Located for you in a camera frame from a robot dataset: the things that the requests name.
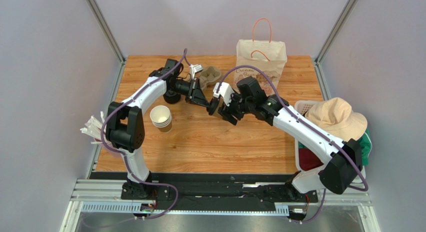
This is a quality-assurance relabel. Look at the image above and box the beige bucket hat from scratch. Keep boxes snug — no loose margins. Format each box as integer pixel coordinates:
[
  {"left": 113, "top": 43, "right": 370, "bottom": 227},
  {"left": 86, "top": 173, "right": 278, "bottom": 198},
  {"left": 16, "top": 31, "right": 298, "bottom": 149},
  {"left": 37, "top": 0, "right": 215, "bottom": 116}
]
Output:
[{"left": 304, "top": 97, "right": 368, "bottom": 142}]

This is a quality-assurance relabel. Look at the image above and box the aluminium frame base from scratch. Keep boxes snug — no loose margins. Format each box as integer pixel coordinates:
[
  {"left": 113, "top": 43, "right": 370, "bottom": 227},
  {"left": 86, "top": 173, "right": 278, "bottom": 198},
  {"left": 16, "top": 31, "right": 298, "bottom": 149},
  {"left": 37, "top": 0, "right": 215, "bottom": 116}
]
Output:
[{"left": 60, "top": 179, "right": 380, "bottom": 232}]

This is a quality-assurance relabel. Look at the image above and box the stack of black lids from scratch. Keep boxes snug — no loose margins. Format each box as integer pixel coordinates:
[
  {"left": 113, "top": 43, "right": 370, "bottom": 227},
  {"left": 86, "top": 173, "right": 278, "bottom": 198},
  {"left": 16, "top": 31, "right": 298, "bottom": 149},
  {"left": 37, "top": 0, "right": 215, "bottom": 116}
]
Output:
[{"left": 163, "top": 91, "right": 182, "bottom": 104}]

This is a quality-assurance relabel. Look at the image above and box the pink cup with straws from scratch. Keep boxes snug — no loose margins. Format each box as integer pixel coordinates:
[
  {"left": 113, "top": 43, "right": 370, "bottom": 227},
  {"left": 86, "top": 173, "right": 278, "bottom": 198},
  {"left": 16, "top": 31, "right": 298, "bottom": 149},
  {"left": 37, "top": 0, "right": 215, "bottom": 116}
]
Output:
[{"left": 80, "top": 111, "right": 106, "bottom": 145}]

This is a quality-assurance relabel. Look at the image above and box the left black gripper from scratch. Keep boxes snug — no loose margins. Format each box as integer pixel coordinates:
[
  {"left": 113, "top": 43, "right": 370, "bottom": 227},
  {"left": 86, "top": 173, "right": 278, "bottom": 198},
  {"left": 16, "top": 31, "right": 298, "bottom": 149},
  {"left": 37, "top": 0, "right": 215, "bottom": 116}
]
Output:
[{"left": 169, "top": 78, "right": 210, "bottom": 109}]

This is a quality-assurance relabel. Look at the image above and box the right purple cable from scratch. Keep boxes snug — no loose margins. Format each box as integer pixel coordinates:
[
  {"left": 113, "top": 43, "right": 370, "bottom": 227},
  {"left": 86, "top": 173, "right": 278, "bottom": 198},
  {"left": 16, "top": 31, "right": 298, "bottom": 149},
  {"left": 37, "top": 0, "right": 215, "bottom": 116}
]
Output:
[{"left": 217, "top": 65, "right": 370, "bottom": 225}]

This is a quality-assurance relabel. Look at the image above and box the dark red garment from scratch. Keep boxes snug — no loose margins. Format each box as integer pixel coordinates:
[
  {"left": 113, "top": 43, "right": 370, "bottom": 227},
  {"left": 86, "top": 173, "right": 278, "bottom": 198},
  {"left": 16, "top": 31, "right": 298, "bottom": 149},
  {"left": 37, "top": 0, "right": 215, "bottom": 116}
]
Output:
[{"left": 298, "top": 148, "right": 324, "bottom": 171}]

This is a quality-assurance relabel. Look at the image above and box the white plastic basket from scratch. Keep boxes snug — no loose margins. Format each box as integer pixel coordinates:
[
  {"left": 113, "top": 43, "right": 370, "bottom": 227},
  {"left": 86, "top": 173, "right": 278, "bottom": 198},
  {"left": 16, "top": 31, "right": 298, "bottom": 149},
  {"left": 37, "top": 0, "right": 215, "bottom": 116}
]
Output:
[{"left": 293, "top": 100, "right": 367, "bottom": 184}]

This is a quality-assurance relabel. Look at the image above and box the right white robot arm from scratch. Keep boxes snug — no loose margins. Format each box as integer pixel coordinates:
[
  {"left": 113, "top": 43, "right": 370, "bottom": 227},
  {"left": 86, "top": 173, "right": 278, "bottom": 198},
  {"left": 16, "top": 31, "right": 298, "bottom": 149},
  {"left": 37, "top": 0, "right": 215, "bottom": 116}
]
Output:
[{"left": 209, "top": 76, "right": 363, "bottom": 195}]

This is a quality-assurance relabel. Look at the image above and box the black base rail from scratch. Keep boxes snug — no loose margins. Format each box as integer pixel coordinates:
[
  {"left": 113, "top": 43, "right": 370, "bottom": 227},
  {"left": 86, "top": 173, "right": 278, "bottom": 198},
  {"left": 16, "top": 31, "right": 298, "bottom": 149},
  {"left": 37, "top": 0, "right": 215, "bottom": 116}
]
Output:
[{"left": 89, "top": 172, "right": 319, "bottom": 214}]

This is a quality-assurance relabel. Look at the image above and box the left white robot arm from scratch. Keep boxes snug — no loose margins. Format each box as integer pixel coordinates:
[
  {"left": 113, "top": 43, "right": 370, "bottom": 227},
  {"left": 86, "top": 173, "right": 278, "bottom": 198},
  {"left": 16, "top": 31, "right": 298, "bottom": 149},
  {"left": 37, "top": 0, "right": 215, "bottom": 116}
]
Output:
[{"left": 103, "top": 58, "right": 210, "bottom": 200}]

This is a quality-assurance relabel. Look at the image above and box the stack of paper cups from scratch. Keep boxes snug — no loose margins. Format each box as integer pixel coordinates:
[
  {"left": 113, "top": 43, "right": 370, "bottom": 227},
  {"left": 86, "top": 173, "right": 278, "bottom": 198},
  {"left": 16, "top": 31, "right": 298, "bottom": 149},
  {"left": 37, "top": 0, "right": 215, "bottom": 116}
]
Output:
[{"left": 149, "top": 105, "right": 173, "bottom": 133}]

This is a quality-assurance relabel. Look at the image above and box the green garment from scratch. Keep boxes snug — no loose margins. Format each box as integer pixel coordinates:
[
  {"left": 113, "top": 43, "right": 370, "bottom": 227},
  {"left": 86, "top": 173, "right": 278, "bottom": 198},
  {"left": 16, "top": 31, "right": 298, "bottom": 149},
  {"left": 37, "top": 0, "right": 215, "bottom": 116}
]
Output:
[{"left": 299, "top": 128, "right": 373, "bottom": 166}]

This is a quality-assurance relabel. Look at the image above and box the single black cup lid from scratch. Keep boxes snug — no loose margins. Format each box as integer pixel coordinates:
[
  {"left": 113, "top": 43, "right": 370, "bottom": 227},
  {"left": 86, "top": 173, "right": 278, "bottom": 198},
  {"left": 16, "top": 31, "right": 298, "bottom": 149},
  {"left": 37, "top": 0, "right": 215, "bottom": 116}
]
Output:
[{"left": 206, "top": 97, "right": 220, "bottom": 117}]

